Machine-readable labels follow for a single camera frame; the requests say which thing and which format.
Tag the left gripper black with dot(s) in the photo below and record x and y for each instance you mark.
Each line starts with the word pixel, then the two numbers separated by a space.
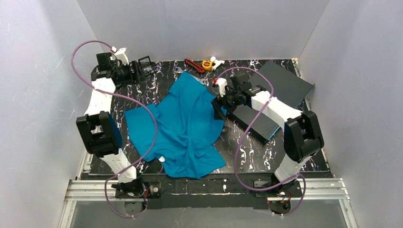
pixel 136 70

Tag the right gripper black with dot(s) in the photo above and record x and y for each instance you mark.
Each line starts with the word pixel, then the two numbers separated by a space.
pixel 220 105

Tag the blue garment cloth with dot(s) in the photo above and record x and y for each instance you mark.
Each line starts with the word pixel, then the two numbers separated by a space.
pixel 181 129

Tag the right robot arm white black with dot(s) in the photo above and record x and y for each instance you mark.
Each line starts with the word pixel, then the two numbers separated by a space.
pixel 302 133

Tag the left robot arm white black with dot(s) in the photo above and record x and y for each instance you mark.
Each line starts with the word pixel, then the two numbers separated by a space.
pixel 98 130

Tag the yellow tape measure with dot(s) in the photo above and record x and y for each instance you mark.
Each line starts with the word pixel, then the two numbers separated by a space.
pixel 206 65

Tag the white plastic fitting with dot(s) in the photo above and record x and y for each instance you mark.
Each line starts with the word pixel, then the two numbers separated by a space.
pixel 216 63

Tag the red black utility knife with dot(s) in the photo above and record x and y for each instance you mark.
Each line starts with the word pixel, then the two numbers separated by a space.
pixel 194 66

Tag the dark grey flat box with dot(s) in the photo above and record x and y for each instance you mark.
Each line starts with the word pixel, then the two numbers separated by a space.
pixel 288 89

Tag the black frame stand rear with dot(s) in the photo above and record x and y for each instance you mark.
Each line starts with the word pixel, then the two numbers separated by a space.
pixel 145 66

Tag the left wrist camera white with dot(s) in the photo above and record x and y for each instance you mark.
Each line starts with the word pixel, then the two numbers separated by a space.
pixel 120 54

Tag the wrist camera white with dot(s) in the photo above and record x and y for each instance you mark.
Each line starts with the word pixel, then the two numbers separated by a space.
pixel 221 84
pixel 120 54

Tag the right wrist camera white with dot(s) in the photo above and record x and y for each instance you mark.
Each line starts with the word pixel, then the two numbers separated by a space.
pixel 221 84

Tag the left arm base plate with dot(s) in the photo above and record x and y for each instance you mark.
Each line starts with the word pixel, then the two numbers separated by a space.
pixel 148 190

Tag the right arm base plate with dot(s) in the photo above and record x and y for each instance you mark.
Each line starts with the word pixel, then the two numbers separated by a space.
pixel 282 195

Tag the aluminium rail frame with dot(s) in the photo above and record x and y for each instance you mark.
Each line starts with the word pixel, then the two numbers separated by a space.
pixel 215 201

